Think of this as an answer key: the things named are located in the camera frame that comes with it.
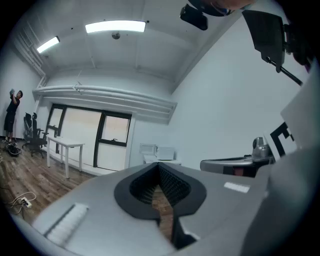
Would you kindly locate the white power strip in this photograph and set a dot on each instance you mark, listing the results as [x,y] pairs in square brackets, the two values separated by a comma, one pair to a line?
[26,203]

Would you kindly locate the white microwave door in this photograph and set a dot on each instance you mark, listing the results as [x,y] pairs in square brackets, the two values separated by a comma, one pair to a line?
[147,149]

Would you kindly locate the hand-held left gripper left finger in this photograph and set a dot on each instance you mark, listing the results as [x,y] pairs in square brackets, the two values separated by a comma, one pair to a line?
[100,212]

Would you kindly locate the rectangular ceiling light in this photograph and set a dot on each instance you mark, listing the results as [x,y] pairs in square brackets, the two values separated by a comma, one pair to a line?
[115,26]
[48,44]

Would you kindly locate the person's head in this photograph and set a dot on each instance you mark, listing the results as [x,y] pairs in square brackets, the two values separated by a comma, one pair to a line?
[225,5]

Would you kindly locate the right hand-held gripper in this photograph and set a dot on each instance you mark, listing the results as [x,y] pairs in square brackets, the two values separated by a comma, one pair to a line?
[300,112]

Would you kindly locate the black office chair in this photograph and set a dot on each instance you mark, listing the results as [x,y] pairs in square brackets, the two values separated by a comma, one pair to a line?
[37,140]

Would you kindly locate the black framed window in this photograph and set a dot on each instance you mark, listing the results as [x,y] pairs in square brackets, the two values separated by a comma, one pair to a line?
[75,130]

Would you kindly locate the white wall ducts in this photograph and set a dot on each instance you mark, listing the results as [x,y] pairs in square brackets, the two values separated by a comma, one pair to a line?
[100,91]

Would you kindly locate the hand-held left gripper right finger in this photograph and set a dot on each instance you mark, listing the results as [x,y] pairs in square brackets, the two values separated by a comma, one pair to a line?
[220,205]

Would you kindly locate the grey mesh office chair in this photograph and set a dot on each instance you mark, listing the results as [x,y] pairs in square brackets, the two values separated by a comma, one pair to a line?
[27,125]

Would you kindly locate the white microwave oven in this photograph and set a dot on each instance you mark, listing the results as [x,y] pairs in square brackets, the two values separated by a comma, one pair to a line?
[166,153]

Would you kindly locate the white desk table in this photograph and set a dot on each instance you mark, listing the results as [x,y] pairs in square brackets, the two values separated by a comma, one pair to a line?
[67,142]

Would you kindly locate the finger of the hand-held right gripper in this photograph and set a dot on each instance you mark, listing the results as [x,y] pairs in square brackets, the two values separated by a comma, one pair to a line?
[225,162]

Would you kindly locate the black head-mounted camera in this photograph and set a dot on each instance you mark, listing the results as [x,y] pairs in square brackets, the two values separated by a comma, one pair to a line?
[195,18]

